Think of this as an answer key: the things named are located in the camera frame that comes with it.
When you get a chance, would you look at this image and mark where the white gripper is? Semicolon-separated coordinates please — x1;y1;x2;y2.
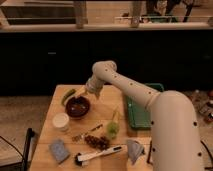
75;76;102;99

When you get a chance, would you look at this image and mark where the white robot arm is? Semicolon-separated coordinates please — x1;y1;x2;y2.
77;60;204;171

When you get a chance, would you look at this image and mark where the dark brown bowl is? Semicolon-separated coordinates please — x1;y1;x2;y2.
65;96;90;118

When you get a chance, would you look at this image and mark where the metal fork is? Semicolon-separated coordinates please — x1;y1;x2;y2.
72;124;103;142

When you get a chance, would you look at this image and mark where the dark red grape bunch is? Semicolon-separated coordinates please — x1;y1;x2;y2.
85;135;110;150

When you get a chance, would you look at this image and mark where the green plastic tray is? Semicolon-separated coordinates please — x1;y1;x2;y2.
124;82;165;131

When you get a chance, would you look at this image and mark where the blue grey sponge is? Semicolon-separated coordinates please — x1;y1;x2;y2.
49;139;70;164

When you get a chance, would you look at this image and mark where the grey folded cloth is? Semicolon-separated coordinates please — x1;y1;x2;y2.
126;139;145;164

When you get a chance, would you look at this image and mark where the white handled brush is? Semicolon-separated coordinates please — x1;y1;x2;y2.
75;146;122;166

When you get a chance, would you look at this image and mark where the black chair frame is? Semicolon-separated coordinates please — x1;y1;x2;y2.
21;128;35;171

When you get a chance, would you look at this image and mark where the black cable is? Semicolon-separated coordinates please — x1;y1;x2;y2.
200;139;213;164

